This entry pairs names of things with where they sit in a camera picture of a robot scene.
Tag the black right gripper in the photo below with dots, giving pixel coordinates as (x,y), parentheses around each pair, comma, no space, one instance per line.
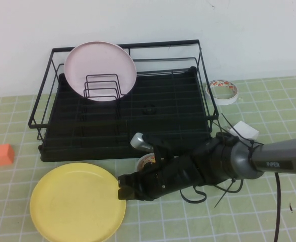
(173,176)

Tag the yellow round plate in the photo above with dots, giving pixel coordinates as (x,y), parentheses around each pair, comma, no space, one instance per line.
(75,201)

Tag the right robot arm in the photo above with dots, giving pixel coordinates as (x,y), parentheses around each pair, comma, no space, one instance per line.
(276,156)

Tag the pink round plate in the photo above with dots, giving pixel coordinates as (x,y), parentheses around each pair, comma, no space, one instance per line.
(100,60)

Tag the white tape roll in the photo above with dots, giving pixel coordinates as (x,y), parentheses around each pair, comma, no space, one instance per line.
(144,161)
(223,102)

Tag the black plastic drip tray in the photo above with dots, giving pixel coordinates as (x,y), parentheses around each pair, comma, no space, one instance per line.
(163,106)

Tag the black zip tie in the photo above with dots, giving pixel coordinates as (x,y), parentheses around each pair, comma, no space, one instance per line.
(226,194)

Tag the green grid tablecloth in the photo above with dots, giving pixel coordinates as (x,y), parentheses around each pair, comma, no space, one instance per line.
(238,221)

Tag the orange block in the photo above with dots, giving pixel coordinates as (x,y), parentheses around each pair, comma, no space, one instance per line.
(4,155)

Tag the white power adapter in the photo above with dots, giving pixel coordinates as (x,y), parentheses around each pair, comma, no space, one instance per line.
(246,131)

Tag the small black speck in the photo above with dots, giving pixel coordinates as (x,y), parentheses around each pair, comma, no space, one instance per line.
(291,207)

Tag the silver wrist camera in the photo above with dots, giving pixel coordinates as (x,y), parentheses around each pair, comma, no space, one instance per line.
(138,141)

